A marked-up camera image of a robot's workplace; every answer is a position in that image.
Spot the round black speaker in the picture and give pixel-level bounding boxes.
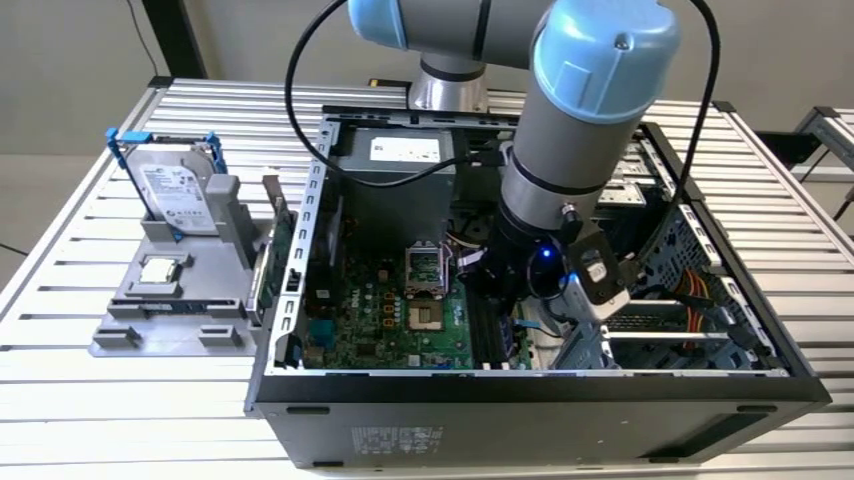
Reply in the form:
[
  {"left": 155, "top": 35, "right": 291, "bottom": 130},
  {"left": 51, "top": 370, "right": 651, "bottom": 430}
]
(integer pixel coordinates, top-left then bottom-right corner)
[{"left": 455, "top": 212, "right": 499, "bottom": 242}]

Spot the CPU socket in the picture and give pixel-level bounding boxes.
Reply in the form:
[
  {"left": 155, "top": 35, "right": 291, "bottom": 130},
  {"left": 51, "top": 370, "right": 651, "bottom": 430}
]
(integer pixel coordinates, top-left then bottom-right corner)
[{"left": 406, "top": 298, "right": 449, "bottom": 332}]

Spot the green motherboard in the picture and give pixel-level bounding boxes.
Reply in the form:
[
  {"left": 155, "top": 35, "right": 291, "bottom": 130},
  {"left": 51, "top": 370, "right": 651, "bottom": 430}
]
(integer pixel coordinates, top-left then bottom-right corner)
[{"left": 303, "top": 254, "right": 539, "bottom": 372}]

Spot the grey power supply unit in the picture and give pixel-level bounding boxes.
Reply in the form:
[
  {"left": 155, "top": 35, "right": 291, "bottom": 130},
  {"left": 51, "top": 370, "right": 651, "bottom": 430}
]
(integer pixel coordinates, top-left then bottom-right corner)
[{"left": 326, "top": 127, "right": 459, "bottom": 252}]

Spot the silver metal disk bay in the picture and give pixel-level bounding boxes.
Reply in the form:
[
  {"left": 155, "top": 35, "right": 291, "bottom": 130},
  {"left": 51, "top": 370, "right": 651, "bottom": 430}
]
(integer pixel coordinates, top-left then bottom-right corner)
[{"left": 597, "top": 129, "right": 675, "bottom": 214}]

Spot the grey perforated drive cage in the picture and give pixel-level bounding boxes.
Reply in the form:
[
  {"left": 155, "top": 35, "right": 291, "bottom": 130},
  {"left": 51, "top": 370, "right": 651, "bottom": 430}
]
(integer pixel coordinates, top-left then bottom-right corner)
[{"left": 553, "top": 298, "right": 735, "bottom": 372}]

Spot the black PC case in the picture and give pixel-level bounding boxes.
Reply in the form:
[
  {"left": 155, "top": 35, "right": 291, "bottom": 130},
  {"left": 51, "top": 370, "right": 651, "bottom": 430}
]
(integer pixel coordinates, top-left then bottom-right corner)
[{"left": 243, "top": 103, "right": 834, "bottom": 470}]

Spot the grey plastic parts rack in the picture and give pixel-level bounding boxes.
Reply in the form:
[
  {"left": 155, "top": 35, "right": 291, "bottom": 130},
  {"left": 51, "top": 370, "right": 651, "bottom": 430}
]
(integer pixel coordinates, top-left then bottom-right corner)
[{"left": 90, "top": 174, "right": 279, "bottom": 359}]

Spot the silver CPU chip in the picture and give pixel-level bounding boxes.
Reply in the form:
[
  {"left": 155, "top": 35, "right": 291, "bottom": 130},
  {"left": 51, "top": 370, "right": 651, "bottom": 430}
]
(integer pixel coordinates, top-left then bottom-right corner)
[{"left": 136, "top": 258, "right": 183, "bottom": 287}]

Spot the hard disk in blue carrier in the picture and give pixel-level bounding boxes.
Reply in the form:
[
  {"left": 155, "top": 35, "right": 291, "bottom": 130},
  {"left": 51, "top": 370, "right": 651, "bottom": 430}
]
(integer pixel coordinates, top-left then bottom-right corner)
[{"left": 104, "top": 128, "right": 230, "bottom": 242}]

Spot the metal slat side table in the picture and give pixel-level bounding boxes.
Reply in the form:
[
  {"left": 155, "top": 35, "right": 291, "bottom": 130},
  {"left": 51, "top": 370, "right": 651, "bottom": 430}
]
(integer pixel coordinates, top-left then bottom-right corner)
[{"left": 790, "top": 104, "right": 854, "bottom": 221}]

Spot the thin wire locking lever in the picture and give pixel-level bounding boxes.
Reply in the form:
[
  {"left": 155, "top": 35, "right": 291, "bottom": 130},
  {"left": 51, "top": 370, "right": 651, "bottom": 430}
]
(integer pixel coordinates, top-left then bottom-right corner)
[{"left": 438, "top": 247, "right": 462, "bottom": 299}]

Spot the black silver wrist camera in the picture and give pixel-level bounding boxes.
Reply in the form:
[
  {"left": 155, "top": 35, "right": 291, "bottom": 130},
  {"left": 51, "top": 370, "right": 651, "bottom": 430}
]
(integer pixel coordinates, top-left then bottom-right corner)
[{"left": 554, "top": 232, "right": 633, "bottom": 322}]

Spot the metal socket cover frame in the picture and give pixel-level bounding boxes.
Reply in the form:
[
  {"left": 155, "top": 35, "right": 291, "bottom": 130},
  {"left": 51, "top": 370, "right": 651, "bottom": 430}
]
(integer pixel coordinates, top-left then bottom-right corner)
[{"left": 404, "top": 241, "right": 449, "bottom": 297}]

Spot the orange yellow red wire bundle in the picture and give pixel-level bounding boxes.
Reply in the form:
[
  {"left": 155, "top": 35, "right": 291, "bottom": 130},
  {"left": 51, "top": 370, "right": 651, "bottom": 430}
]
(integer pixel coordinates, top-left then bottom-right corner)
[{"left": 670, "top": 268, "right": 714, "bottom": 337}]

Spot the green graphics card metal bracket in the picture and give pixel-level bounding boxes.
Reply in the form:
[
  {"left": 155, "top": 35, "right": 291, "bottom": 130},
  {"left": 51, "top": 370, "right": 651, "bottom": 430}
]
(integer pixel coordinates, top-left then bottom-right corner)
[{"left": 244, "top": 172, "right": 299, "bottom": 327}]

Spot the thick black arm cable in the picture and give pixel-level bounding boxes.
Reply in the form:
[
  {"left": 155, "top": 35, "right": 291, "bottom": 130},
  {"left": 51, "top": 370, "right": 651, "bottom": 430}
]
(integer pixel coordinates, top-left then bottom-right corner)
[{"left": 284, "top": 0, "right": 510, "bottom": 190}]

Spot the black cable with blue plug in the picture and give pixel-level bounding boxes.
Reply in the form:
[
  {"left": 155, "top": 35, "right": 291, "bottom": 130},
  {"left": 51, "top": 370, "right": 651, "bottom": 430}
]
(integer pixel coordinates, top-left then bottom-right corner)
[{"left": 637, "top": 0, "right": 725, "bottom": 266}]

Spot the black frame post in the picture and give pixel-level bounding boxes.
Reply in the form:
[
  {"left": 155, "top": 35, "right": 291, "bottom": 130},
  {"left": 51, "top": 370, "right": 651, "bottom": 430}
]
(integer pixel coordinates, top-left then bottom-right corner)
[{"left": 138, "top": 0, "right": 210, "bottom": 81}]

